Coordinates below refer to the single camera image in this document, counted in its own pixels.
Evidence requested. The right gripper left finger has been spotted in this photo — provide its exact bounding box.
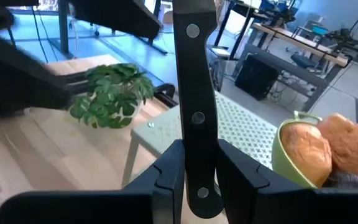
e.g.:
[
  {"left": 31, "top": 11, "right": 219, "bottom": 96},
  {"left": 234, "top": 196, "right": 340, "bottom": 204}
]
[{"left": 0, "top": 139, "right": 186, "bottom": 224}]

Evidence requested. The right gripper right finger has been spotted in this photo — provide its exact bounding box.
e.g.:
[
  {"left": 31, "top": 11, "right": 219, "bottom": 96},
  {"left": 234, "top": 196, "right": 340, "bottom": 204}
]
[{"left": 218, "top": 139, "right": 358, "bottom": 224}]

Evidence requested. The green colander bowl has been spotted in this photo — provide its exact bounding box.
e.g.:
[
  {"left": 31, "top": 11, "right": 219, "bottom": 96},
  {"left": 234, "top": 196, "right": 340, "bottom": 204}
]
[{"left": 271, "top": 110, "right": 324, "bottom": 190}]

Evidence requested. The orange sweet potato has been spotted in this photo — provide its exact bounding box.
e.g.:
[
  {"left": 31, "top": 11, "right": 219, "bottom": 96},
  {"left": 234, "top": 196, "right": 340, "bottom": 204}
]
[
  {"left": 317, "top": 113, "right": 358, "bottom": 187},
  {"left": 280, "top": 121, "right": 334, "bottom": 188}
]

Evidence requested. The dark purple plum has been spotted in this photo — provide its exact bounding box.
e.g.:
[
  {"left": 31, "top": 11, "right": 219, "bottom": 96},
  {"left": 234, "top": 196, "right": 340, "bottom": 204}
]
[{"left": 323, "top": 169, "right": 358, "bottom": 189}]

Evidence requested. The black-handled kitchen knife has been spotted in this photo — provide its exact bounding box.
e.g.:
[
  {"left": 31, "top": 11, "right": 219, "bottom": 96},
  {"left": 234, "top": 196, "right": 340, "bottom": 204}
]
[{"left": 172, "top": 0, "right": 225, "bottom": 219}]

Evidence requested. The pale green perforated shelf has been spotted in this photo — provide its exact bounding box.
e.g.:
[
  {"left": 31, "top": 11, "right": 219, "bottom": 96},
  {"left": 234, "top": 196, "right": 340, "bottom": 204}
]
[{"left": 121, "top": 90, "right": 279, "bottom": 187}]

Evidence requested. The green plant in white pot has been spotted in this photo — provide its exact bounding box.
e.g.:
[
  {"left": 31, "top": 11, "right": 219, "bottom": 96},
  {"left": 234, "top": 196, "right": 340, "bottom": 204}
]
[{"left": 68, "top": 63, "right": 155, "bottom": 130}]

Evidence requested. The black computer tower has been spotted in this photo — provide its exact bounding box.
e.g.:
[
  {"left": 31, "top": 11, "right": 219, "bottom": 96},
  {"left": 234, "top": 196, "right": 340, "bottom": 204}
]
[{"left": 234, "top": 54, "right": 281, "bottom": 101}]

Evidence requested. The wood-top office desk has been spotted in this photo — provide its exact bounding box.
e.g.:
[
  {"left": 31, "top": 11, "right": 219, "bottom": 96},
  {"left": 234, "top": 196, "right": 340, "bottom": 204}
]
[{"left": 233, "top": 21, "right": 352, "bottom": 113}]

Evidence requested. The teal storage bin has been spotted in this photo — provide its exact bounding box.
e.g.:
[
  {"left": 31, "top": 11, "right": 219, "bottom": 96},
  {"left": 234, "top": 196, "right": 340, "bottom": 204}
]
[{"left": 311, "top": 24, "right": 329, "bottom": 35}]

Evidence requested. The black flat desk top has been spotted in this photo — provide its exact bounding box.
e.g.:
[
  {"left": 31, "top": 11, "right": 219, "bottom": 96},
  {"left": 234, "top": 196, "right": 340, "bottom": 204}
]
[{"left": 68, "top": 0, "right": 163, "bottom": 41}]

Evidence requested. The black curved clamp handle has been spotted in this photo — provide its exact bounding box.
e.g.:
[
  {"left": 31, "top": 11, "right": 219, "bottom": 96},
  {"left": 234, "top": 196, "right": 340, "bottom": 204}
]
[{"left": 154, "top": 83, "right": 179, "bottom": 108}]

